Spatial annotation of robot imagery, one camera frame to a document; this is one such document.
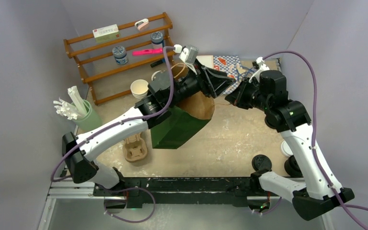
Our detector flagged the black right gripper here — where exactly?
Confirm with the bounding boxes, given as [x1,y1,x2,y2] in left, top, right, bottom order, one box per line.
[226,77,272,112]

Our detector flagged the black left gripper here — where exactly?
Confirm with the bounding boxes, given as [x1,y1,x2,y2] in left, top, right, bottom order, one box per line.
[166,59,235,108]

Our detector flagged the green paper bag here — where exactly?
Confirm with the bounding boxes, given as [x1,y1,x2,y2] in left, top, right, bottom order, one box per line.
[150,62,232,150]

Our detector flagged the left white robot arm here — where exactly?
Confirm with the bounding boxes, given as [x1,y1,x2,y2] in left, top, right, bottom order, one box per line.
[62,62,235,196]

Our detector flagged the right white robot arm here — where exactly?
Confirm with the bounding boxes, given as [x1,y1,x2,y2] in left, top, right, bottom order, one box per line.
[225,70,355,220]

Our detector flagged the blue checkered paper bag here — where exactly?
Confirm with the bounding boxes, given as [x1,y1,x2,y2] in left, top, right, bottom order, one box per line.
[213,55,243,95]

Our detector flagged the white paper bag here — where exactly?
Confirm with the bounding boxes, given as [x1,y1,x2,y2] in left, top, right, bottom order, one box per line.
[196,55,214,69]

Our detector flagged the black blue marker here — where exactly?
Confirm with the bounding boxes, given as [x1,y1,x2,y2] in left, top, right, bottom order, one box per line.
[150,58,169,68]

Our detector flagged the black cup lid near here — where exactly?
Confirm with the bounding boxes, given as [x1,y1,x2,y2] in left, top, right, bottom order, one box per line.
[252,154,272,171]

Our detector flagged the pink marker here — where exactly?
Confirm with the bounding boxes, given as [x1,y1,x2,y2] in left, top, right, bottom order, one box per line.
[132,48,163,56]

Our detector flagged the white cup lid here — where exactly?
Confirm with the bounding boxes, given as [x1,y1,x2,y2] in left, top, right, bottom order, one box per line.
[280,140,293,158]

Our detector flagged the blue lidded jar right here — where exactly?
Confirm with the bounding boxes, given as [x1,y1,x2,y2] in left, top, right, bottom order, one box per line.
[150,31,164,49]

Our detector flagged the blue lidded jar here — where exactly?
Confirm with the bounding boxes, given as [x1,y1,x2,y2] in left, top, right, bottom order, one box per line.
[150,31,164,49]
[112,46,128,65]

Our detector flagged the pink white clip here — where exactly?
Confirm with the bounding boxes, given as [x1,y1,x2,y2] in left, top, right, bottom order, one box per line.
[135,18,149,32]

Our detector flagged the blue lidded jar left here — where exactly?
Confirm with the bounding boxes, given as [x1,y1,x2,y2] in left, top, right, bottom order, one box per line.
[112,46,128,65]

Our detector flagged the wooden shelf rack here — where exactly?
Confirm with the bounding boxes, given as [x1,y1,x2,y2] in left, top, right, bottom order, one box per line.
[63,12,174,105]

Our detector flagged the white green box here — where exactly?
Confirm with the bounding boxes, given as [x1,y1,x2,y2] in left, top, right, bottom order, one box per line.
[92,24,120,43]

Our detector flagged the green straw holder cup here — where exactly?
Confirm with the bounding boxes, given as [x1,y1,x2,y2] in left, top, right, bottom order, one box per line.
[72,100,103,132]

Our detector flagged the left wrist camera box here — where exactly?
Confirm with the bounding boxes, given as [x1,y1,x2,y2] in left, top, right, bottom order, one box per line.
[173,44,198,75]

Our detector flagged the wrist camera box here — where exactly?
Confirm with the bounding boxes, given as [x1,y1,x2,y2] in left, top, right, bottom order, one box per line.
[173,44,198,75]
[248,57,270,83]

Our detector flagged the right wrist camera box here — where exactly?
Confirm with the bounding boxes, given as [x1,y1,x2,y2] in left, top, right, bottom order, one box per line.
[248,57,270,83]

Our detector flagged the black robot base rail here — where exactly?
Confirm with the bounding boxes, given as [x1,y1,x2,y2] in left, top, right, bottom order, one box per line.
[93,177,281,210]

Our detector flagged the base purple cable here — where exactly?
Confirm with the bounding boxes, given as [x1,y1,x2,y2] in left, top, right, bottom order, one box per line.
[103,186,157,224]

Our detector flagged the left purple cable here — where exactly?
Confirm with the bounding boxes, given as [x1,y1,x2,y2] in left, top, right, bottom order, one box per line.
[50,46,176,183]

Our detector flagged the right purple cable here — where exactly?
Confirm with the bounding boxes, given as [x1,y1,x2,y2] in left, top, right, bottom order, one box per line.
[262,50,368,230]

